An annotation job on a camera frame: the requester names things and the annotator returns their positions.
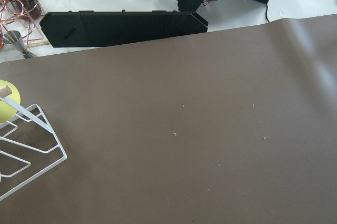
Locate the yellow cup on rack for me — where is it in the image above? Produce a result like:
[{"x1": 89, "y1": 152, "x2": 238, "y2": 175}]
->
[{"x1": 0, "y1": 79, "x2": 22, "y2": 124}]

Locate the black long plastic case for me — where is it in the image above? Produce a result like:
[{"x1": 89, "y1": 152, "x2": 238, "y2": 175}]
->
[{"x1": 39, "y1": 11, "x2": 208, "y2": 48}]

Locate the steel jigger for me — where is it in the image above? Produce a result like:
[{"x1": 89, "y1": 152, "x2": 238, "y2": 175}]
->
[{"x1": 2, "y1": 30, "x2": 37, "y2": 59}]

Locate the white wire cup rack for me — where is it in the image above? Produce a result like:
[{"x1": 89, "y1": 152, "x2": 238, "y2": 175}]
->
[{"x1": 1, "y1": 85, "x2": 67, "y2": 200}]

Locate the copper wire rack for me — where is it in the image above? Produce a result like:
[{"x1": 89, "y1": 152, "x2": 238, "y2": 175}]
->
[{"x1": 1, "y1": 0, "x2": 46, "y2": 47}]

